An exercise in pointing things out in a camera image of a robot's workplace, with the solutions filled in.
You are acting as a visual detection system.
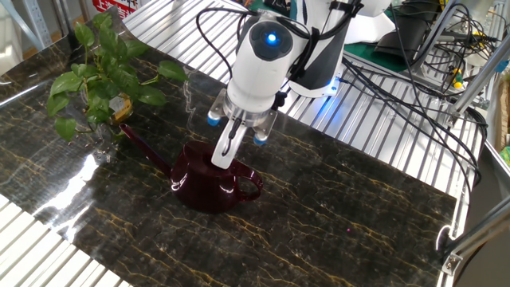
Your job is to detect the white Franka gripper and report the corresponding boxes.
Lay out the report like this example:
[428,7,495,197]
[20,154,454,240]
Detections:
[210,118,249,171]

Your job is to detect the dark red watering can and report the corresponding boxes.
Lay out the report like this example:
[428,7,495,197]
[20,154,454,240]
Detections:
[119,123,264,214]

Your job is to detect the yellow plant pot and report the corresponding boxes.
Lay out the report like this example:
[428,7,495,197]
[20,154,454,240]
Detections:
[108,93,134,125]

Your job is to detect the green leafy plant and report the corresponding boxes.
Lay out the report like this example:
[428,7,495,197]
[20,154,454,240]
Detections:
[46,11,188,143]

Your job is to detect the black marble pattern mat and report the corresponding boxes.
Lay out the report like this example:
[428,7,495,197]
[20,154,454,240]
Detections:
[0,7,457,287]

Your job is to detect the green cutting mat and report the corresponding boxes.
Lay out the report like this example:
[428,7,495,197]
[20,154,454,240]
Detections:
[343,41,407,75]

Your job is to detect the red white sign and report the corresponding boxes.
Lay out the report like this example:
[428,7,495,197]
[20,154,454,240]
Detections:
[92,0,140,19]

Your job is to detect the black pouch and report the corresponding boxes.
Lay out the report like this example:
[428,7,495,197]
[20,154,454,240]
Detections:
[374,0,434,67]

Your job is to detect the grey metal pole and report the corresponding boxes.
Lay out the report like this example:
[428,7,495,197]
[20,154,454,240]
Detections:
[410,0,459,77]

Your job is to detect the slanted aluminium profile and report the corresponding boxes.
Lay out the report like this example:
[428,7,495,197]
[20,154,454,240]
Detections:
[448,39,510,124]

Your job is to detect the silver wrist camera blue caps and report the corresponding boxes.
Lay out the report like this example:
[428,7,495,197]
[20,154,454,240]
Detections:
[206,88,279,147]

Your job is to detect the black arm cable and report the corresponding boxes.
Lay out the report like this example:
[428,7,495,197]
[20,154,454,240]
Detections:
[194,7,260,81]

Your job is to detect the white cable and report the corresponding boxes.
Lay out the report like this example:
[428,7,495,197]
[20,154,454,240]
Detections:
[435,224,454,252]

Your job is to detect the grey metal shelf bracket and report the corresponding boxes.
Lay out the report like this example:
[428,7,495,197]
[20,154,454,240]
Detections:
[0,0,53,51]

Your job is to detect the yellow handled screwdriver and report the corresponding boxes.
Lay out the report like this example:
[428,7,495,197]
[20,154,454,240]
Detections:
[451,67,465,89]

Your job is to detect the aluminium profile with bracket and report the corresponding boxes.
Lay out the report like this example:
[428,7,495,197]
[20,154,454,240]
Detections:
[441,205,510,277]

